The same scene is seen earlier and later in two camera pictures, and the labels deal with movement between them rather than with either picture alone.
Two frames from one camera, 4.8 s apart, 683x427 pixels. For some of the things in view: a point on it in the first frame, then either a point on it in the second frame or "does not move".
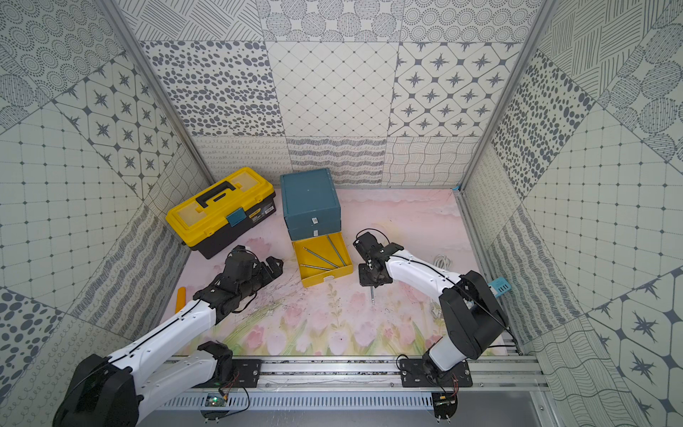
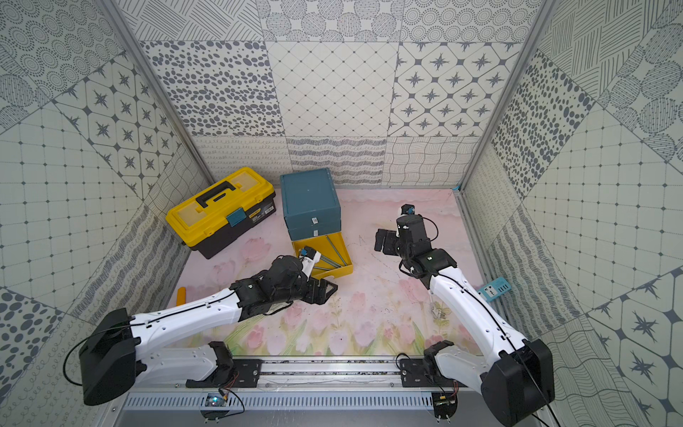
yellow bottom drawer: x=321 y=257 does not move
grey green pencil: x=337 y=253 does not move
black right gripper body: x=366 y=277 -> x=393 y=245
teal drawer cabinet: x=309 y=204 does not move
